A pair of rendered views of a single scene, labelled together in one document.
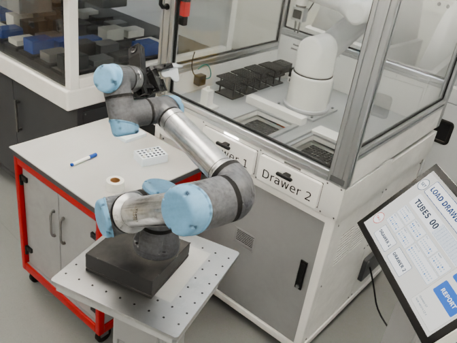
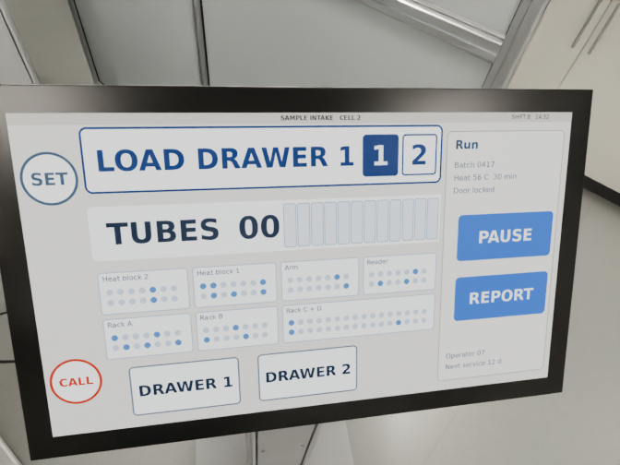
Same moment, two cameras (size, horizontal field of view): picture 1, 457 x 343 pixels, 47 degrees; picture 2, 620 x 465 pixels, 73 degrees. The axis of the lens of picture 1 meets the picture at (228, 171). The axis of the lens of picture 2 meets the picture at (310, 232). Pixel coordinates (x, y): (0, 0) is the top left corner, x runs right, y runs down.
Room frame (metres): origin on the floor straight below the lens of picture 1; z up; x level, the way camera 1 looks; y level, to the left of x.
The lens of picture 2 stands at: (1.25, -0.37, 1.38)
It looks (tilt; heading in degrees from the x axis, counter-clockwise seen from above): 50 degrees down; 265
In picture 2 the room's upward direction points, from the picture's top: 9 degrees clockwise
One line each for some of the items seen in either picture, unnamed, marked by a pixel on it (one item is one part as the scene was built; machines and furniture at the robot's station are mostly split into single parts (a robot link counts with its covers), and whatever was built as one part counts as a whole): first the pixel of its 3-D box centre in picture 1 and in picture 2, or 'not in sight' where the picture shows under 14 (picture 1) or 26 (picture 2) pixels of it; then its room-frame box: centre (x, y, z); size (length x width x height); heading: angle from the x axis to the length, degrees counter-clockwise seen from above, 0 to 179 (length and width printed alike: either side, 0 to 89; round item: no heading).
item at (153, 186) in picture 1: (158, 203); not in sight; (1.35, 0.20, 0.99); 0.13 x 0.12 x 0.14; 132
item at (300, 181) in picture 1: (288, 180); not in sight; (1.81, -0.24, 0.87); 0.29 x 0.02 x 0.11; 54
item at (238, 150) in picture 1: (228, 150); not in sight; (2.00, 0.02, 0.87); 0.29 x 0.02 x 0.11; 54
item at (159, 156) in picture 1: (150, 156); not in sight; (2.01, 0.34, 0.78); 0.12 x 0.08 x 0.04; 129
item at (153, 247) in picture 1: (157, 233); not in sight; (1.35, 0.20, 0.87); 0.15 x 0.15 x 0.10
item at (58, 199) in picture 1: (107, 226); not in sight; (2.00, 0.52, 0.38); 0.62 x 0.58 x 0.76; 54
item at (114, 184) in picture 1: (115, 184); not in sight; (1.74, 0.43, 0.78); 0.07 x 0.07 x 0.04
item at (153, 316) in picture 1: (150, 278); not in sight; (1.33, 0.20, 0.70); 0.45 x 0.44 x 0.12; 160
